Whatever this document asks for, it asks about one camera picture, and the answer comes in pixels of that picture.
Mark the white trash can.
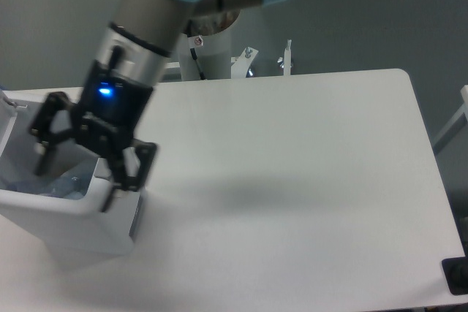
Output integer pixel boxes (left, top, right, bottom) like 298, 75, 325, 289
1, 91, 143, 255

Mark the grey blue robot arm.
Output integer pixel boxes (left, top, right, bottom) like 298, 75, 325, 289
29, 0, 286, 191

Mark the crushed clear plastic bottle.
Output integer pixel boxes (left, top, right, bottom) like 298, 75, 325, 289
1, 159, 97, 200

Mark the white pedestal base frame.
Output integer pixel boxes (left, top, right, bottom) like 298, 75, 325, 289
163, 39, 295, 83

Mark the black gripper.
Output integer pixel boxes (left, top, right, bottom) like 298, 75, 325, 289
28, 61, 158, 213

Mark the white frame at right edge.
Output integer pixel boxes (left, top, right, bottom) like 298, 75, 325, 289
432, 85, 467, 155

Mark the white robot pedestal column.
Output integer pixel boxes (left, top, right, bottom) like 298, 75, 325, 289
177, 10, 241, 81

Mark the black pedestal cable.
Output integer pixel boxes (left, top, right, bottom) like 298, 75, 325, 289
188, 47, 207, 80

